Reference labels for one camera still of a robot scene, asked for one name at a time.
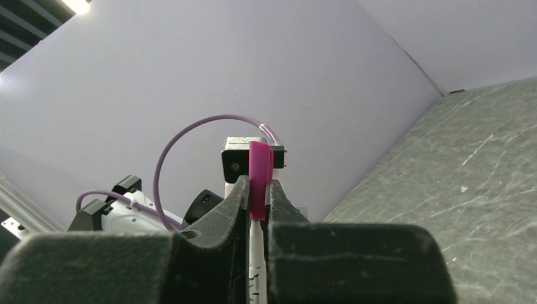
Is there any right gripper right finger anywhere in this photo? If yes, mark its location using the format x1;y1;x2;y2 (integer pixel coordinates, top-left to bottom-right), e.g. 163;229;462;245
267;180;457;303

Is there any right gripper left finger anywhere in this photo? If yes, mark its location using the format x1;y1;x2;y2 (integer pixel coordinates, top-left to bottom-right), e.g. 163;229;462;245
1;176;249;303

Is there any white pen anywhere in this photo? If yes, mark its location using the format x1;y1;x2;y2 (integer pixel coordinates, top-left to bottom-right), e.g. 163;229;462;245
248;220;268;304

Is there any magenta pen cap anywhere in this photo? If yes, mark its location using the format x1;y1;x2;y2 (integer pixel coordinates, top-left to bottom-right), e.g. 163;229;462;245
248;141;274;220

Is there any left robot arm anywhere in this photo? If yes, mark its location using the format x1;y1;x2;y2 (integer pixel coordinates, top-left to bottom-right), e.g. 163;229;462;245
68;175;224;232

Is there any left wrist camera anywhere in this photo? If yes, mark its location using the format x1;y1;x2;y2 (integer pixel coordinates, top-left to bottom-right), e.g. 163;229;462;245
221;136;287;198

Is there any aluminium frame rail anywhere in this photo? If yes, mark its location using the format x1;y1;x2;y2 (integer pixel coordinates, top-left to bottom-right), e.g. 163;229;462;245
1;175;66;239

